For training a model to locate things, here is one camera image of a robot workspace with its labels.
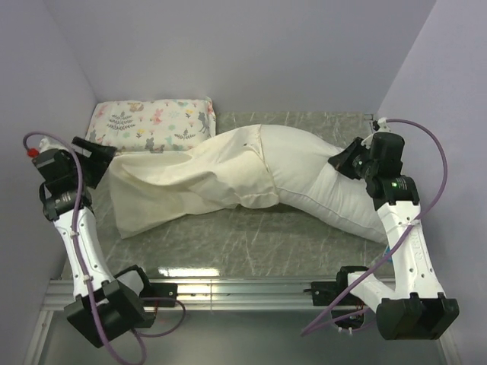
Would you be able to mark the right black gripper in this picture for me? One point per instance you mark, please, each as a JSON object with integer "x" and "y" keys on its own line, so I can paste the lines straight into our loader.
{"x": 342, "y": 160}

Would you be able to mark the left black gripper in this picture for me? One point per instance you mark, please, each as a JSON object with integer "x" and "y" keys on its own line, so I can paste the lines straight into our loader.
{"x": 100, "y": 159}

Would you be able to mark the cream satin pillowcase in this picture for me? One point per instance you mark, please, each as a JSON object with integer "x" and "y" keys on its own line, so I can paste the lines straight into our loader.
{"x": 150, "y": 189}

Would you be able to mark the white pillow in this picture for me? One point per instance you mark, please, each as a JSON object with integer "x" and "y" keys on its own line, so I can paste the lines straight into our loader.
{"x": 304, "y": 179}

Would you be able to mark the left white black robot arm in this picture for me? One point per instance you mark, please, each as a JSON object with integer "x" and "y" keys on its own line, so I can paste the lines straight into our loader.
{"x": 105, "y": 306}

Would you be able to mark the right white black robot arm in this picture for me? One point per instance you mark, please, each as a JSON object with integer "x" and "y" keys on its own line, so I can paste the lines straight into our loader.
{"x": 417, "y": 308}

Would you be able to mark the animal print small pillow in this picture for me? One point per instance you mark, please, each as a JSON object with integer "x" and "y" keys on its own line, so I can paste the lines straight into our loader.
{"x": 152, "y": 126}

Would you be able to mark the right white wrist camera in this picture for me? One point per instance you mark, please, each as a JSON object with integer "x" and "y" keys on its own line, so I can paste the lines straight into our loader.
{"x": 380, "y": 125}

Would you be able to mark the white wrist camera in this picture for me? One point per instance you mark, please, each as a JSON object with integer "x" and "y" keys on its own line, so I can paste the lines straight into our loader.
{"x": 45, "y": 145}
{"x": 380, "y": 125}

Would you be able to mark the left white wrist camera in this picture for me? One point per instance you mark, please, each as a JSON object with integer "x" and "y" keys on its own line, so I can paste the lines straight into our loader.
{"x": 45, "y": 145}

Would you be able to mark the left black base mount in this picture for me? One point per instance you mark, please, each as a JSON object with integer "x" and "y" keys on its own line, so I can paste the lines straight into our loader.
{"x": 158, "y": 295}

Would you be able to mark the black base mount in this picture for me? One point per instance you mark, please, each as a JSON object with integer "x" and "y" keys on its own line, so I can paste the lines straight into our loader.
{"x": 158, "y": 295}
{"x": 349, "y": 313}

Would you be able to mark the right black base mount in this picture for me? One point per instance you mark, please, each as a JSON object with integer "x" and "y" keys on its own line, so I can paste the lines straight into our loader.
{"x": 349, "y": 313}

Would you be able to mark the aluminium front rail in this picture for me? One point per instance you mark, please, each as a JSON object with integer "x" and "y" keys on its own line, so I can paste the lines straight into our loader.
{"x": 244, "y": 294}

